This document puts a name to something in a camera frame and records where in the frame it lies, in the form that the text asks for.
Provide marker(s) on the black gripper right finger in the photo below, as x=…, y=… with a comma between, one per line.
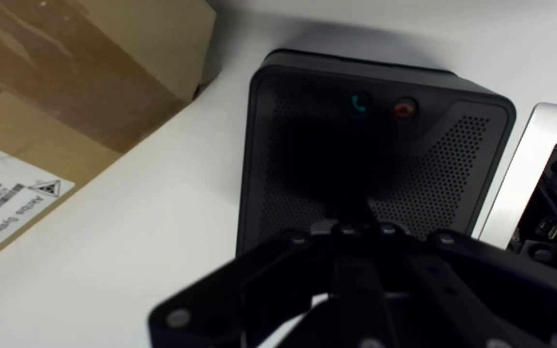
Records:
x=471, y=290

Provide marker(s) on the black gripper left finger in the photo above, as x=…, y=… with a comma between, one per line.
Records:
x=290, y=283

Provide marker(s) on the black box with buttons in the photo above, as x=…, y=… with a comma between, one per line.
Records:
x=328, y=147

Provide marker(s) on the brown cardboard box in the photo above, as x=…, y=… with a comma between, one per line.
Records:
x=65, y=83

